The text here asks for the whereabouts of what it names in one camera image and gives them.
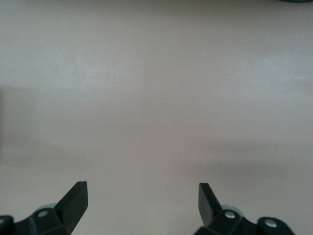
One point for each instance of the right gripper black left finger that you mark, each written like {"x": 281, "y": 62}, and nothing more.
{"x": 71, "y": 208}

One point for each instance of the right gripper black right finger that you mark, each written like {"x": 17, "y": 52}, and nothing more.
{"x": 207, "y": 210}

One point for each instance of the dark round-edged object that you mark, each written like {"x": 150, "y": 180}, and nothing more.
{"x": 293, "y": 1}

